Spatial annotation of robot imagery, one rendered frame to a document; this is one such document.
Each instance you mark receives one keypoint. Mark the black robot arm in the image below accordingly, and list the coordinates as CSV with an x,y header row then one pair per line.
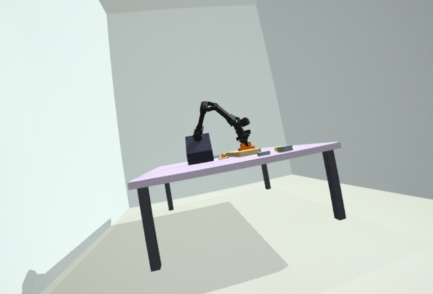
x,y
231,119

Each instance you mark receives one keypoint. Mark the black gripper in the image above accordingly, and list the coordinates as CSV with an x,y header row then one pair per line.
x,y
242,138

